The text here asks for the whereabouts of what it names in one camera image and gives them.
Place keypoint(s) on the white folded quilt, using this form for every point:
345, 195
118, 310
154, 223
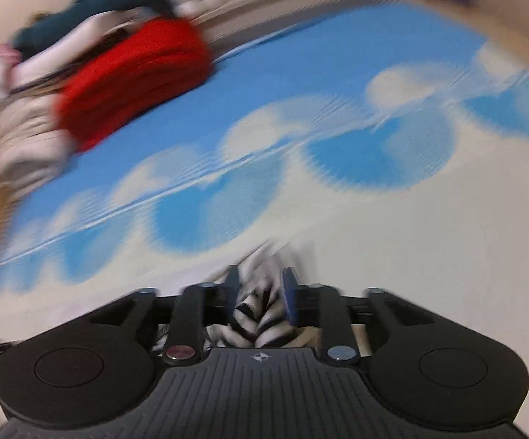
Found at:
77, 41

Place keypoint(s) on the blue and white bed sheet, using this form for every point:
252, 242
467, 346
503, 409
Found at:
337, 82

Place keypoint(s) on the cream folded fleece blanket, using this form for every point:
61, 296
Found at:
22, 146

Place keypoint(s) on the teal shark plush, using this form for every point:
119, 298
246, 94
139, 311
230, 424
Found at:
86, 13

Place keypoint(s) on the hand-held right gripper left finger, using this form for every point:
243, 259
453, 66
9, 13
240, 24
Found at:
231, 286

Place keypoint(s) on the red folded blanket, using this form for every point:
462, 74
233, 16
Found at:
136, 77

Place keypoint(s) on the pink and white cloth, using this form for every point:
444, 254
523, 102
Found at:
6, 52

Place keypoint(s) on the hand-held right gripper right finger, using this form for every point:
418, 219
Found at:
294, 292

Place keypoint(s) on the striped and white top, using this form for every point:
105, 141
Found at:
257, 311

